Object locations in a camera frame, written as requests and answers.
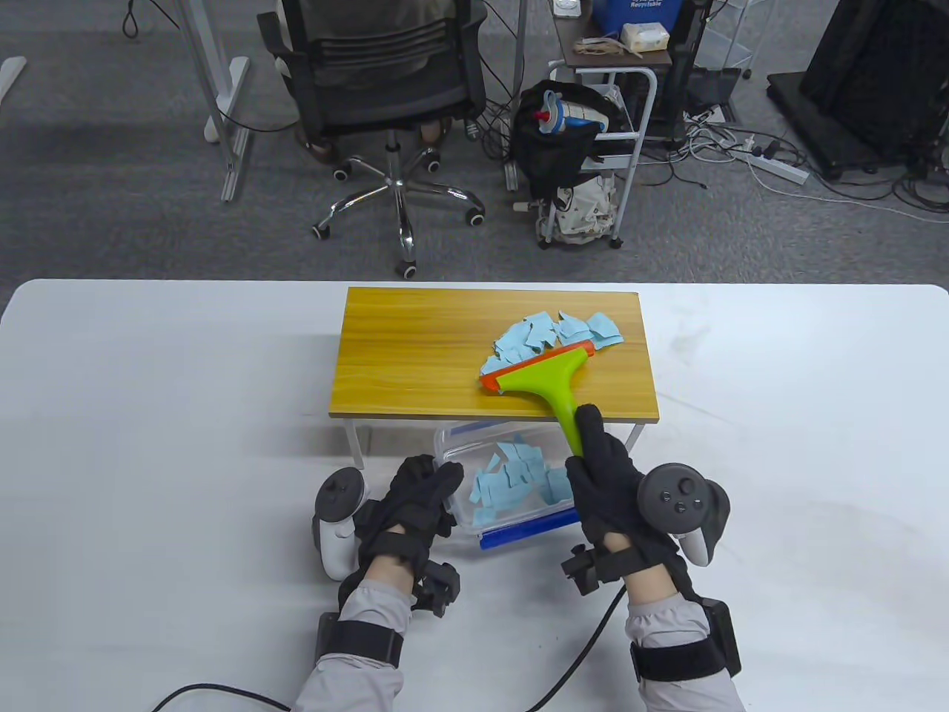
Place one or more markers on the person's right hand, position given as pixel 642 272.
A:
pixel 604 489

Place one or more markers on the person's left hand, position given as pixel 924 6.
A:
pixel 415 497

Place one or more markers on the clear plastic storage box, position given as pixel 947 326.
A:
pixel 460 452

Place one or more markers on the green scraper with orange blade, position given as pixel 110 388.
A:
pixel 549 378

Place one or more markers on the small wooden table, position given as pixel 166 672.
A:
pixel 400 348

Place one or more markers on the pile of blue paper scraps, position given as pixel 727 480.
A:
pixel 534 334

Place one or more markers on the person's right forearm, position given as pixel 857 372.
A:
pixel 675 653

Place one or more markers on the person's left forearm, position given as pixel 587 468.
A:
pixel 363 653

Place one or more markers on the white tissue box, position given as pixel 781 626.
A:
pixel 645 37

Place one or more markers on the gray right hand controller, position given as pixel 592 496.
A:
pixel 678 497

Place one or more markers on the gray hand controller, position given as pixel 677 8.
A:
pixel 678 497
pixel 337 519

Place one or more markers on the gray left hand controller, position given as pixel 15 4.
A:
pixel 337 519

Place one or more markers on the patterned tote bag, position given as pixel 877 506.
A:
pixel 586 211

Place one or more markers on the black bag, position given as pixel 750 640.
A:
pixel 549 163

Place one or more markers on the white power strip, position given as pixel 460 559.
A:
pixel 778 169

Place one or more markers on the blue and white bottle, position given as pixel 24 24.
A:
pixel 574 115

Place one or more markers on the white rolling cart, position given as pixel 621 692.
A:
pixel 643 111

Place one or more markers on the black mesh office chair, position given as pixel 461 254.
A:
pixel 385 81

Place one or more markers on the white desk leg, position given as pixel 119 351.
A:
pixel 519 74

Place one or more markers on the beige cloth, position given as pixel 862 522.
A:
pixel 604 47

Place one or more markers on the blue recycling bin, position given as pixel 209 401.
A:
pixel 637 15

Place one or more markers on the black equipment stand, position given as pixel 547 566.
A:
pixel 875 74

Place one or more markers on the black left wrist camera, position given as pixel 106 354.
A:
pixel 326 638

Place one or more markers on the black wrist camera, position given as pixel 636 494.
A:
pixel 326 638
pixel 723 638

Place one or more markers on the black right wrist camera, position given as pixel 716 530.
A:
pixel 723 638

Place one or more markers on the white desk frame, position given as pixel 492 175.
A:
pixel 215 89

